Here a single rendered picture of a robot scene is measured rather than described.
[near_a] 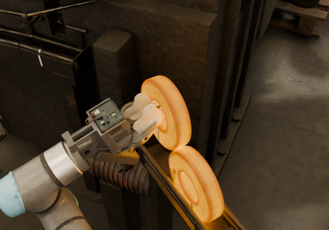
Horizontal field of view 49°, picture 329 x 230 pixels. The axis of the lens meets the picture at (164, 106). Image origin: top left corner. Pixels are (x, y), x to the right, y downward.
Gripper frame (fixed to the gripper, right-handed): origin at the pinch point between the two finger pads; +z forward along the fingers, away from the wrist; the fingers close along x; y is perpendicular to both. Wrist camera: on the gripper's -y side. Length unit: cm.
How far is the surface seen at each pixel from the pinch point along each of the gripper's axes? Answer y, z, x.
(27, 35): -8, -17, 60
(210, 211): -7.8, -4.4, -20.3
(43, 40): -9, -14, 55
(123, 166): -23.7, -13.9, 9.2
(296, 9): -105, 130, 91
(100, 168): -28.9, -19.8, 16.5
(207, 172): -3.2, -1.1, -15.9
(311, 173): -99, 53, 1
